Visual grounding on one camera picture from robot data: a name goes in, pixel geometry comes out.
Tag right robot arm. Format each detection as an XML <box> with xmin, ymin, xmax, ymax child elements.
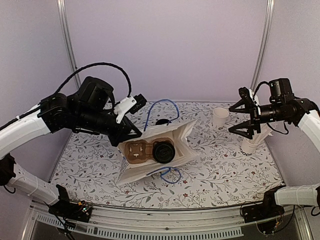
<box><xmin>228</xmin><ymin>78</ymin><xmax>320</xmax><ymax>222</ymax></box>

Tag left aluminium frame post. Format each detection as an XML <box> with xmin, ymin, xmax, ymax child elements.
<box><xmin>56</xmin><ymin>0</ymin><xmax>81</xmax><ymax>87</ymax></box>

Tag aluminium frame post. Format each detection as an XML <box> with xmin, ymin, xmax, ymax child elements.
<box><xmin>56</xmin><ymin>0</ymin><xmax>81</xmax><ymax>87</ymax></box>
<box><xmin>250</xmin><ymin>0</ymin><xmax>275</xmax><ymax>90</ymax></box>

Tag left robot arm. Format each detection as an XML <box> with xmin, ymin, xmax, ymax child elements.
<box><xmin>0</xmin><ymin>76</ymin><xmax>147</xmax><ymax>219</ymax></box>

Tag right aluminium frame post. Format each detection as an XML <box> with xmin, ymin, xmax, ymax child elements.
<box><xmin>250</xmin><ymin>0</ymin><xmax>275</xmax><ymax>90</ymax></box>

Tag aluminium front rail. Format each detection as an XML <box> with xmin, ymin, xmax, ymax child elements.
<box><xmin>22</xmin><ymin>200</ymin><xmax>316</xmax><ymax>240</ymax></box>

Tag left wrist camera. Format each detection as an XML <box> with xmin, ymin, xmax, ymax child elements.
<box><xmin>113</xmin><ymin>94</ymin><xmax>147</xmax><ymax>124</ymax></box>

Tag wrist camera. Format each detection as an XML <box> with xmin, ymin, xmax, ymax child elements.
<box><xmin>238</xmin><ymin>87</ymin><xmax>259</xmax><ymax>114</ymax></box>
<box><xmin>113</xmin><ymin>94</ymin><xmax>147</xmax><ymax>124</ymax></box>

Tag brown cardboard cup carrier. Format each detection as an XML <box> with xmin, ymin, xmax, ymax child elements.
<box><xmin>124</xmin><ymin>137</ymin><xmax>175</xmax><ymax>164</ymax></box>

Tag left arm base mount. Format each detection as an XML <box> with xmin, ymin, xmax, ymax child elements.
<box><xmin>48</xmin><ymin>184</ymin><xmax>92</xmax><ymax>223</ymax></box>

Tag white paper-wrapped straws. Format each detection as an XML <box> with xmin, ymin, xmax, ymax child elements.
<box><xmin>248</xmin><ymin>123</ymin><xmax>273</xmax><ymax>145</ymax></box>

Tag blue checkered paper bag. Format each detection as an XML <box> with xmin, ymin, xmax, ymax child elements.
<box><xmin>116</xmin><ymin>99</ymin><xmax>201</xmax><ymax>186</ymax></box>

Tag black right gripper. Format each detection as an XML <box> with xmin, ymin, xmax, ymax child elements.
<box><xmin>229</xmin><ymin>98</ymin><xmax>290</xmax><ymax>139</ymax></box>

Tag white cup holding straws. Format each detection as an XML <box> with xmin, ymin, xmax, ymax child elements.
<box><xmin>240</xmin><ymin>138</ymin><xmax>259</xmax><ymax>156</ymax></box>

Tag black plastic cup lid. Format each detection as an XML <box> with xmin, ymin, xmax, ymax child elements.
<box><xmin>152</xmin><ymin>141</ymin><xmax>176</xmax><ymax>164</ymax></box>

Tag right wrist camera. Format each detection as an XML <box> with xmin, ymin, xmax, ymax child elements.
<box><xmin>238</xmin><ymin>87</ymin><xmax>259</xmax><ymax>114</ymax></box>

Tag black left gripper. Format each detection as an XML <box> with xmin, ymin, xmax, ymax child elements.
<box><xmin>75</xmin><ymin>107</ymin><xmax>143</xmax><ymax>148</ymax></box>

